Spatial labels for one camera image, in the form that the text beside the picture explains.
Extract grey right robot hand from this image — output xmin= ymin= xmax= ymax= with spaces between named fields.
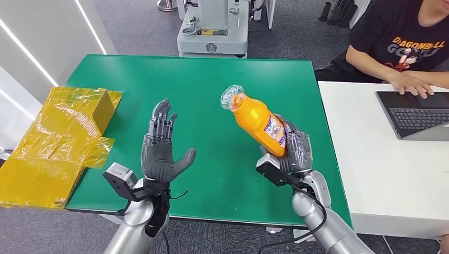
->
xmin=259 ymin=114 xmax=313 ymax=174

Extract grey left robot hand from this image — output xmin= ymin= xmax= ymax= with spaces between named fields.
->
xmin=141 ymin=98 xmax=197 ymax=184

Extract orange bottle with clear cap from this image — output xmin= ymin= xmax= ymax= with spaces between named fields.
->
xmin=220 ymin=85 xmax=288 ymax=157

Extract white table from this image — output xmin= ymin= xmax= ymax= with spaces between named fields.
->
xmin=318 ymin=81 xmax=449 ymax=241

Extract yellow tape-wrapped cardboard box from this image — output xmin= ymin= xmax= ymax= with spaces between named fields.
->
xmin=0 ymin=86 xmax=123 ymax=210

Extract dark grey laptop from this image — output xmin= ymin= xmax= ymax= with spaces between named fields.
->
xmin=375 ymin=91 xmax=449 ymax=141

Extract person's right hand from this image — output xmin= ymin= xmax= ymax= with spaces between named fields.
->
xmin=387 ymin=71 xmax=435 ymax=99

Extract grey machine base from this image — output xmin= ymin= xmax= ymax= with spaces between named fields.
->
xmin=176 ymin=0 xmax=250 ymax=59

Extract person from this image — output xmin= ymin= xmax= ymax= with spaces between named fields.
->
xmin=315 ymin=0 xmax=449 ymax=99

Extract black objects on floor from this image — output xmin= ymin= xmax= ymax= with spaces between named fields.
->
xmin=318 ymin=0 xmax=359 ymax=29

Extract chrome stand base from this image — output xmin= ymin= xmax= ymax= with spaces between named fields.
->
xmin=157 ymin=0 xmax=179 ymax=12

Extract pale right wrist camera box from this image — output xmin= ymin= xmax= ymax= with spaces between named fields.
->
xmin=255 ymin=153 xmax=307 ymax=188

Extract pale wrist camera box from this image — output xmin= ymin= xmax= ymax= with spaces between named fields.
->
xmin=255 ymin=153 xmax=307 ymax=188
xmin=102 ymin=162 xmax=138 ymax=202

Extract thin black left wrist cable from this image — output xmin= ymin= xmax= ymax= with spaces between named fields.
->
xmin=169 ymin=188 xmax=190 ymax=200

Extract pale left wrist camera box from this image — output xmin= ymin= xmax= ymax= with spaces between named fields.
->
xmin=102 ymin=162 xmax=138 ymax=202

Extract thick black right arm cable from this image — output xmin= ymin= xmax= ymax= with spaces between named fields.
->
xmin=258 ymin=185 xmax=328 ymax=254

